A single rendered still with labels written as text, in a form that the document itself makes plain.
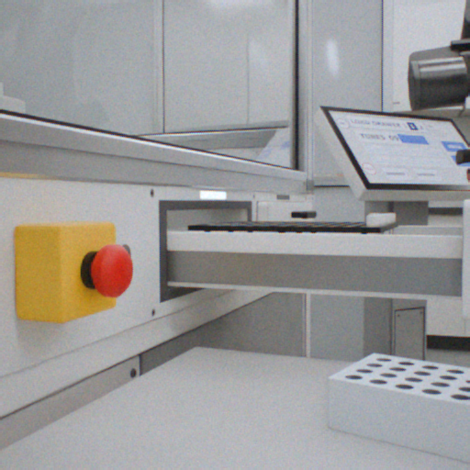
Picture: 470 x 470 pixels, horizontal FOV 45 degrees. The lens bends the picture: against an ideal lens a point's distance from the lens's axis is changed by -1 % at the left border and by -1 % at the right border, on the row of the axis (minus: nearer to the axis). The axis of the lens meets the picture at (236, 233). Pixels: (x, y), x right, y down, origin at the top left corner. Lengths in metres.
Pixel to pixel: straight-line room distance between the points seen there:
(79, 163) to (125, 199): 0.08
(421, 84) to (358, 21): 1.84
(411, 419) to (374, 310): 1.32
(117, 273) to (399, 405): 0.22
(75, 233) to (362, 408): 0.24
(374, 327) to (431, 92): 1.13
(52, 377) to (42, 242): 0.13
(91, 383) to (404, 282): 0.31
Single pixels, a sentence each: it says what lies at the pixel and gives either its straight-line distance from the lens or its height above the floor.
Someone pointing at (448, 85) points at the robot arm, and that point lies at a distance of 0.69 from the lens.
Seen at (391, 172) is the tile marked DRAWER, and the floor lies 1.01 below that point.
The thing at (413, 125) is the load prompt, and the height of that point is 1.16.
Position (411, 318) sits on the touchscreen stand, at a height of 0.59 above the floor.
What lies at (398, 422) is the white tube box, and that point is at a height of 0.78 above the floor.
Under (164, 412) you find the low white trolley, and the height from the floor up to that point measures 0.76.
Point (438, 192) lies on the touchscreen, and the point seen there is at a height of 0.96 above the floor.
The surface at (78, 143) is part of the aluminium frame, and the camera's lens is 0.51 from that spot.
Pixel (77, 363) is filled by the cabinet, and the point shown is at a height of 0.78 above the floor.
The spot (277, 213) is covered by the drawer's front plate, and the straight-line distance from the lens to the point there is 0.96.
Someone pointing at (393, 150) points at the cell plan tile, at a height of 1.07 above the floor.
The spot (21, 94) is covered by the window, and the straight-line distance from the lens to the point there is 0.49.
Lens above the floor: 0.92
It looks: 3 degrees down
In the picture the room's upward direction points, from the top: straight up
